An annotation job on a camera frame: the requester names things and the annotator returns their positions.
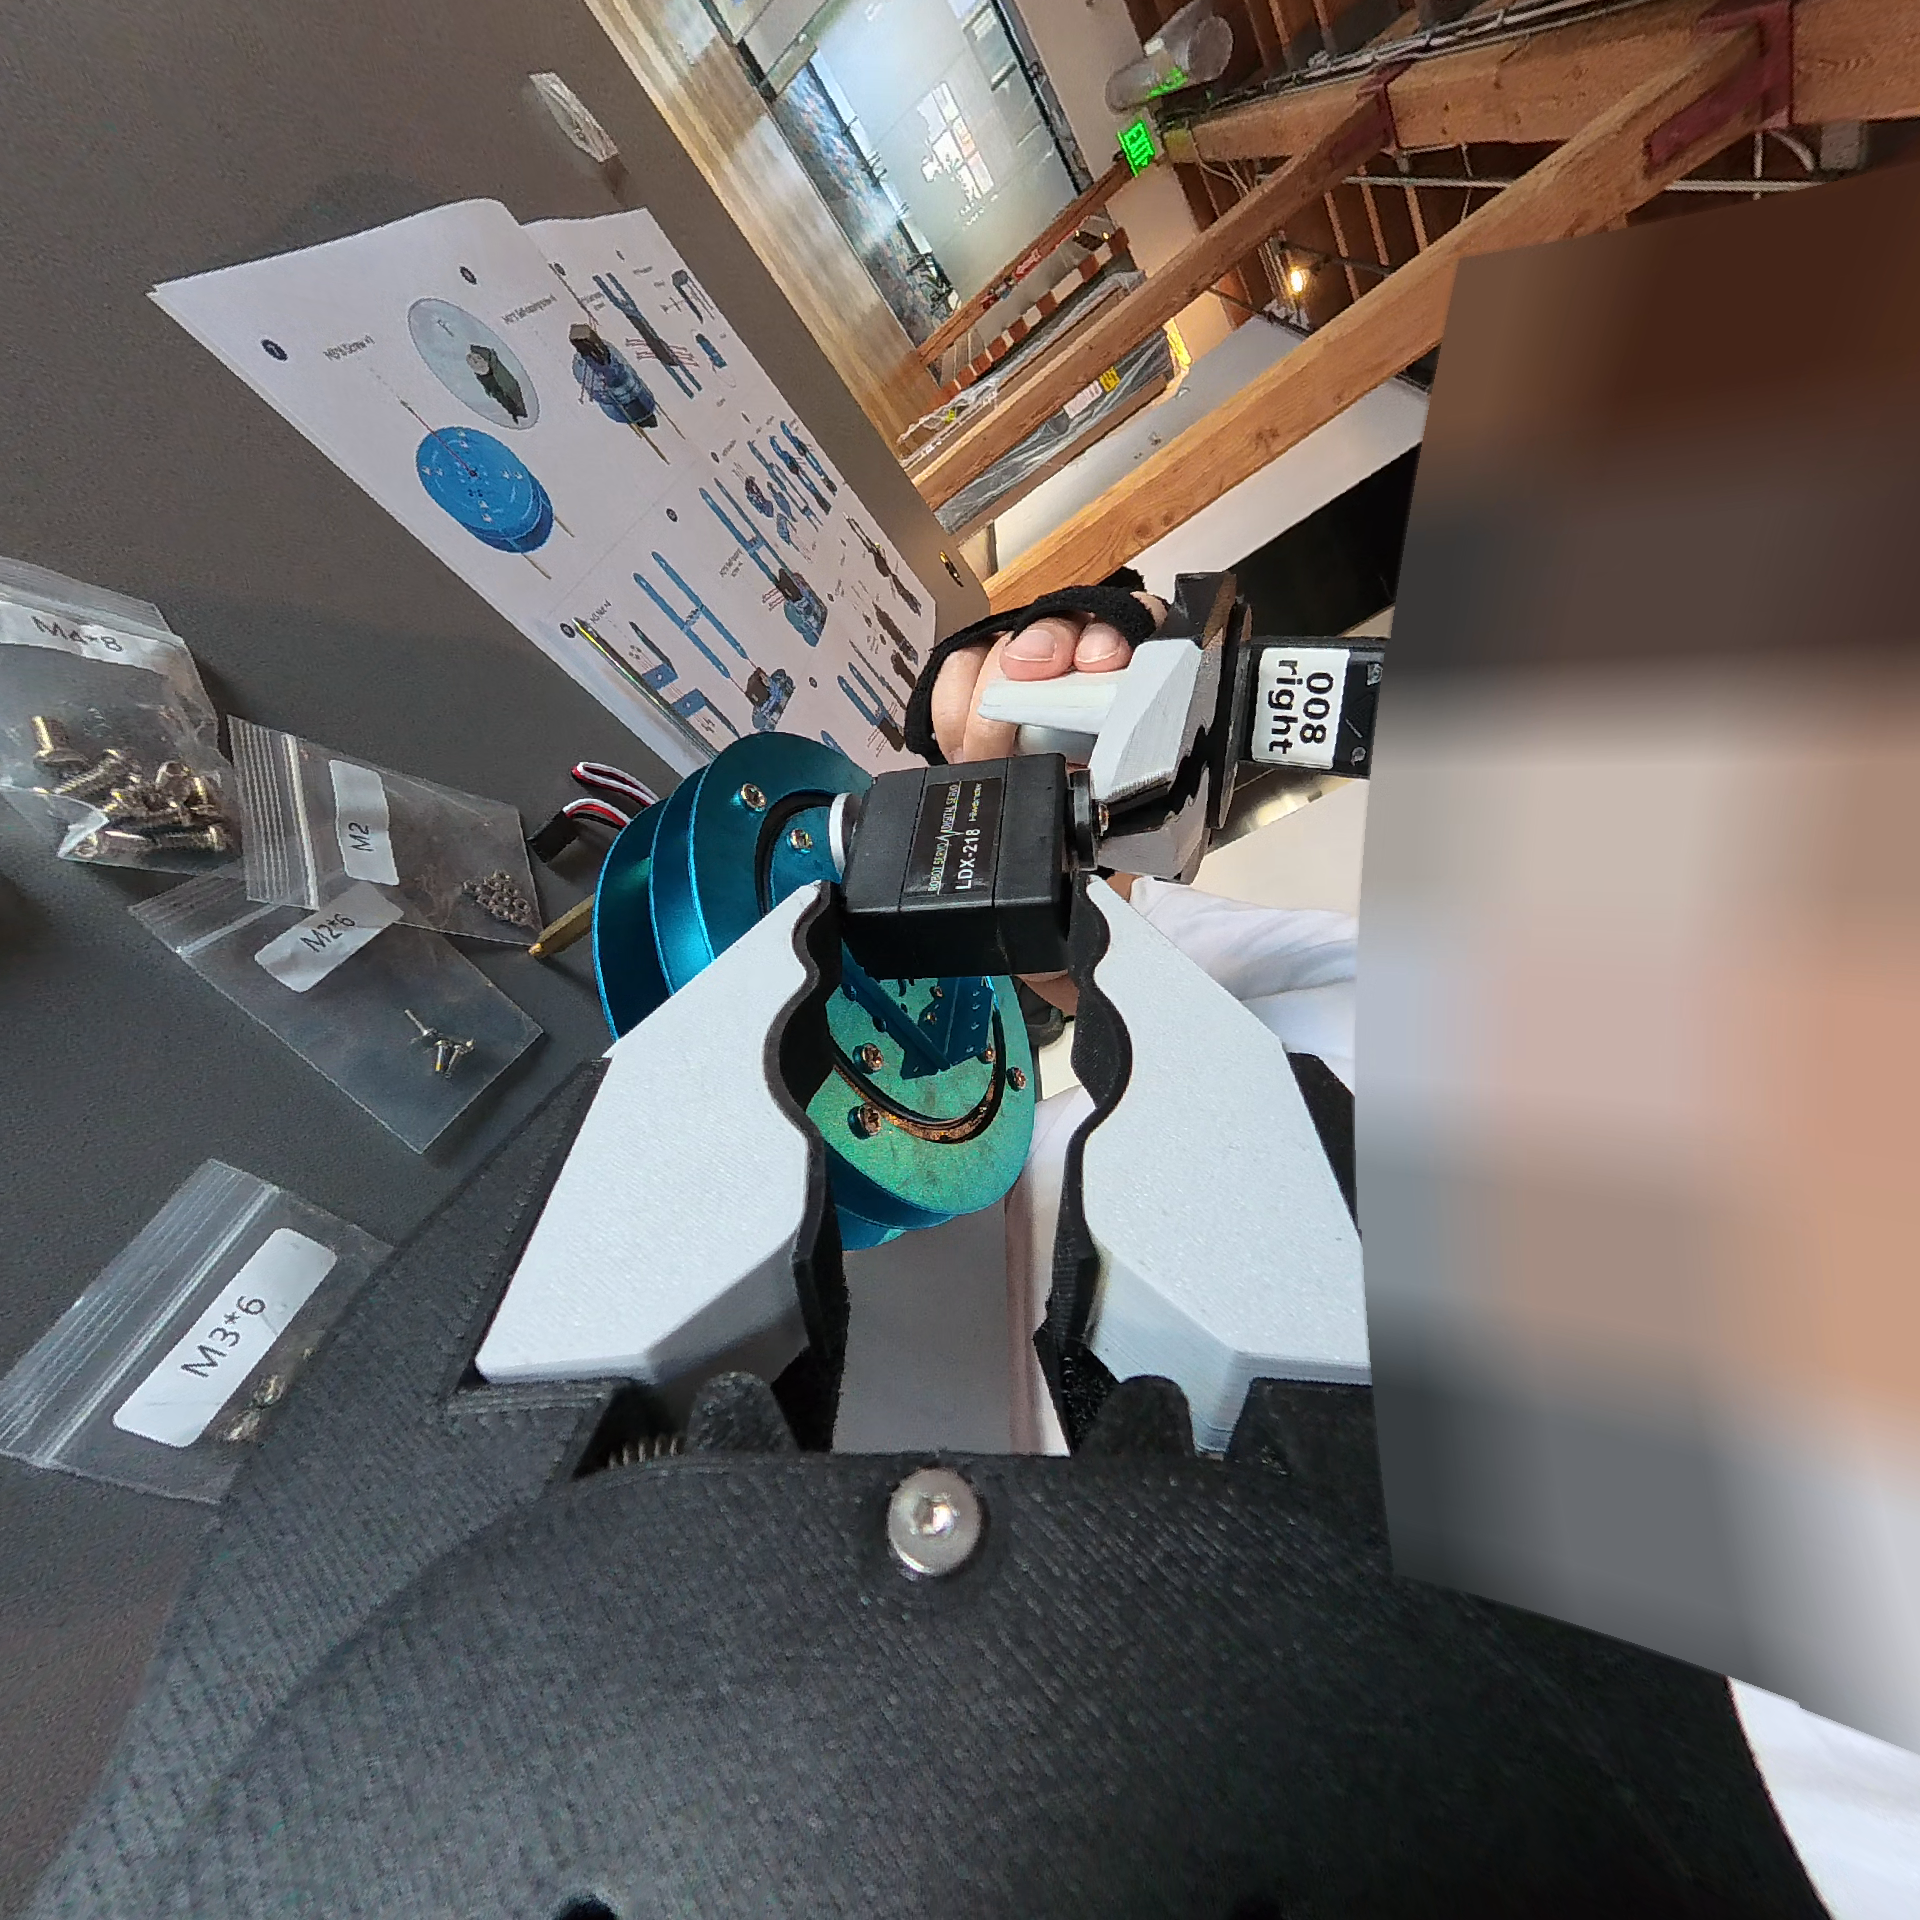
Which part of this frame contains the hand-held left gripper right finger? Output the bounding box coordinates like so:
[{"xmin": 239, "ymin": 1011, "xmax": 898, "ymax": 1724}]
[{"xmin": 1031, "ymin": 873, "xmax": 1374, "ymax": 1456}]

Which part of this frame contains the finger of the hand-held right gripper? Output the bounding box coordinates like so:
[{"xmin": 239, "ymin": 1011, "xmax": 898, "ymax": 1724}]
[
  {"xmin": 1103, "ymin": 803, "xmax": 1204, "ymax": 887},
  {"xmin": 1084, "ymin": 641, "xmax": 1204, "ymax": 804}
]

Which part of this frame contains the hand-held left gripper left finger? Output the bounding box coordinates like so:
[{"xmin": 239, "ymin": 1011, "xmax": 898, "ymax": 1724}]
[{"xmin": 474, "ymin": 881, "xmax": 849, "ymax": 1449}]

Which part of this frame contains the black servo motor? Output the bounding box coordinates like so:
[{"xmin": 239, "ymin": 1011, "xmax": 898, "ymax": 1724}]
[{"xmin": 831, "ymin": 753, "xmax": 1107, "ymax": 980}]

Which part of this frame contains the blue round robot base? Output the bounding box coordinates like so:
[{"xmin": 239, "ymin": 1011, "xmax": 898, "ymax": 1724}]
[{"xmin": 528, "ymin": 732, "xmax": 1041, "ymax": 1253}]

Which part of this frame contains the person's right hand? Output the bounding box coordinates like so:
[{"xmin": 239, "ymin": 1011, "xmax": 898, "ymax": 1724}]
[{"xmin": 938, "ymin": 616, "xmax": 1137, "ymax": 769}]

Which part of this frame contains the plastic bag of few screws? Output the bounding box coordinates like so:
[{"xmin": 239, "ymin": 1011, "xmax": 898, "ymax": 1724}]
[{"xmin": 134, "ymin": 883, "xmax": 547, "ymax": 1156}]

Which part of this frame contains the plastic bag of small nuts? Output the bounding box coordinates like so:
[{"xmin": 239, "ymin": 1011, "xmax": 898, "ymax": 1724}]
[{"xmin": 225, "ymin": 717, "xmax": 545, "ymax": 946}]

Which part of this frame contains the white labelled bag of screws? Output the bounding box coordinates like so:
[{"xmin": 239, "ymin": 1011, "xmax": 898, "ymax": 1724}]
[{"xmin": 0, "ymin": 1160, "xmax": 396, "ymax": 1504}]

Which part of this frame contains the plastic bag of large screws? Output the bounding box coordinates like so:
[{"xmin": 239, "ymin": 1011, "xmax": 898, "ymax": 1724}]
[{"xmin": 0, "ymin": 556, "xmax": 244, "ymax": 873}]

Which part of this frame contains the small empty clear bag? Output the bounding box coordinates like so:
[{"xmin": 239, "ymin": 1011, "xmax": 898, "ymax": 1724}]
[{"xmin": 527, "ymin": 71, "xmax": 627, "ymax": 168}]

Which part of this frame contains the printed assembly instruction manual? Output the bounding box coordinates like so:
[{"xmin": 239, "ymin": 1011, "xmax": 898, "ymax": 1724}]
[{"xmin": 147, "ymin": 199, "xmax": 945, "ymax": 785}]

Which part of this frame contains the red white black servo cable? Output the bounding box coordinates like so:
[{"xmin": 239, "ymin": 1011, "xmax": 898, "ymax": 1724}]
[{"xmin": 527, "ymin": 761, "xmax": 665, "ymax": 866}]

